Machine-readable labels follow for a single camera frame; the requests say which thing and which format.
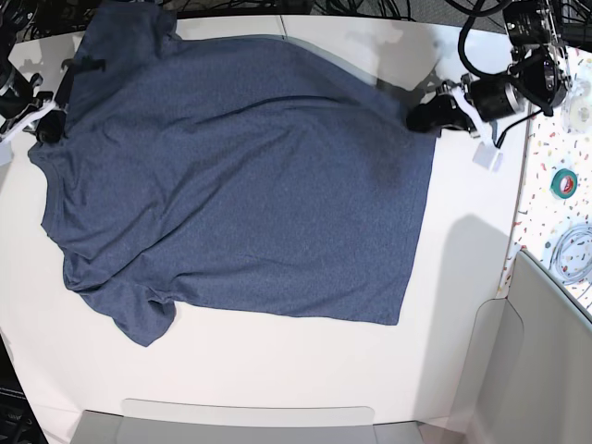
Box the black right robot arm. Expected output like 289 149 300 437
1 1 66 143

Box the grey bin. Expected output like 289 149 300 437
72 399 423 443
447 252 591 443

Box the grey bin right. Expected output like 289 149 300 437
447 252 591 443

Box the green tape roll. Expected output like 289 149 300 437
550 168 578 200

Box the grey bin bottom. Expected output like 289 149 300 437
72 399 423 443

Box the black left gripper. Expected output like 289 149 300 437
405 74 524 134

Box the dark blue t-shirt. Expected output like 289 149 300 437
29 2 435 346

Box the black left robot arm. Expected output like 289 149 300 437
406 1 574 148

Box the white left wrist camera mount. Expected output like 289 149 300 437
439 81 503 172

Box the terrazzo pattern side table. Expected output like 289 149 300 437
499 48 591 311

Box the coiled grey cable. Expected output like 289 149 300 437
549 223 592 282

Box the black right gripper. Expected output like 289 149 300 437
1 73 66 143

